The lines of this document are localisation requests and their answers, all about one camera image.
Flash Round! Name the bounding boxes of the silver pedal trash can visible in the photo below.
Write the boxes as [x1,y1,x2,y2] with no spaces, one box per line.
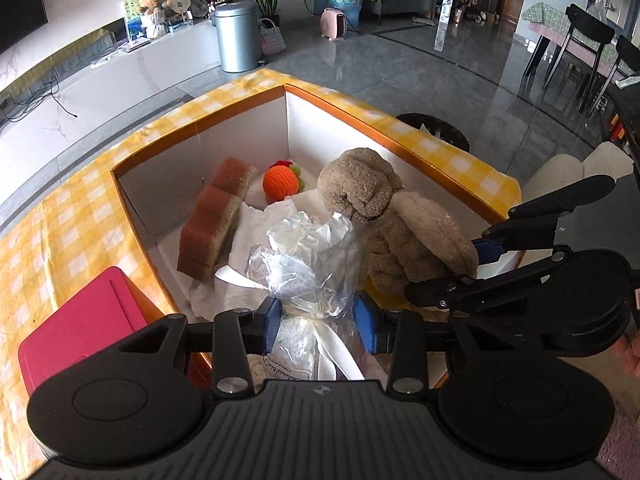
[214,0,262,74]

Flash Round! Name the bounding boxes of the beige knitted towel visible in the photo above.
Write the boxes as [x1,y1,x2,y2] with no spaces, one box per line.
[317,148,480,297]

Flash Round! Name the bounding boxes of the pink small heater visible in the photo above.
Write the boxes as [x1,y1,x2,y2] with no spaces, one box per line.
[320,8,348,41]

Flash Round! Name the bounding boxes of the orange cardboard storage box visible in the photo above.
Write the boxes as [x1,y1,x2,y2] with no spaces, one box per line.
[110,83,526,391]

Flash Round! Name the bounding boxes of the black dining chair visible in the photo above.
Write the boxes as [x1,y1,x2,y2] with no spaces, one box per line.
[521,2,617,112]

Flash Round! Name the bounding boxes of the clear plastic bag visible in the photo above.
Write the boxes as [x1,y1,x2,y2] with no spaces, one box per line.
[245,211,364,380]

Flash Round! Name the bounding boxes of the red square box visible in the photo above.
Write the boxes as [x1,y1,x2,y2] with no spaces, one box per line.
[18,266,164,393]

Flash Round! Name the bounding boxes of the yellow checkered tablecloth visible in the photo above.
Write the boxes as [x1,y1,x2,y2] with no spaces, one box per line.
[1,69,522,479]

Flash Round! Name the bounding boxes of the black wall television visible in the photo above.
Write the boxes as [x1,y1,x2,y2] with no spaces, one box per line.
[0,0,48,53]

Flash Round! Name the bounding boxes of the white marble tv console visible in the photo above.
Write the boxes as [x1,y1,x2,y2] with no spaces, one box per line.
[1,21,220,200]

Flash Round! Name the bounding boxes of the orange crochet ball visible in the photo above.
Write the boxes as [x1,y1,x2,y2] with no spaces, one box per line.
[262,160,305,204]

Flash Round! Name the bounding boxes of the beige sponge block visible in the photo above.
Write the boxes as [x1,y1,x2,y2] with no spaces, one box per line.
[177,157,255,281]

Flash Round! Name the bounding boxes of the small teddy bear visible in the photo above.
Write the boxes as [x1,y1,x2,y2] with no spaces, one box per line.
[138,0,166,40]

